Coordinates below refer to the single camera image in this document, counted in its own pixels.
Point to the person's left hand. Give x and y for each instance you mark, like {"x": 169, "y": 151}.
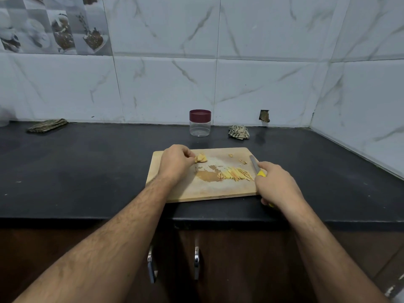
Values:
{"x": 175, "y": 163}

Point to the pile of ginger strips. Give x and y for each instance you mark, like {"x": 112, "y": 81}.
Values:
{"x": 230, "y": 174}

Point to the black countertop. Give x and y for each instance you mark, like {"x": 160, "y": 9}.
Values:
{"x": 63, "y": 176}

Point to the crumpled patterned cloth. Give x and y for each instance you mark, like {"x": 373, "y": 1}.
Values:
{"x": 238, "y": 132}

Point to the pile of yellow ginger slices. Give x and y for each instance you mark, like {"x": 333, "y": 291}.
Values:
{"x": 201, "y": 158}

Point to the small ginger peel scraps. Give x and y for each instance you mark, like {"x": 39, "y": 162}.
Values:
{"x": 238, "y": 158}

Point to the person's right forearm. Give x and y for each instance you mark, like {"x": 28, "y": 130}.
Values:
{"x": 334, "y": 255}

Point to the wooden cutting board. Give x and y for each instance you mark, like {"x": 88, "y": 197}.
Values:
{"x": 208, "y": 189}

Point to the person's right hand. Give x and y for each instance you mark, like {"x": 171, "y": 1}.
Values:
{"x": 279, "y": 186}

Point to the decorative picture tiles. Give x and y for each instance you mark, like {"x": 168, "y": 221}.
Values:
{"x": 53, "y": 25}

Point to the clear jar maroon lid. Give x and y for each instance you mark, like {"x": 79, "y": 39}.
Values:
{"x": 200, "y": 130}

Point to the folded green cloth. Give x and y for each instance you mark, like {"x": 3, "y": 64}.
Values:
{"x": 47, "y": 125}

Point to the brown wooden cabinet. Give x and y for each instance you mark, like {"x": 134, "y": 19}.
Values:
{"x": 240, "y": 268}

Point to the person's left forearm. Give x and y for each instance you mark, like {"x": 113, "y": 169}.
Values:
{"x": 94, "y": 249}

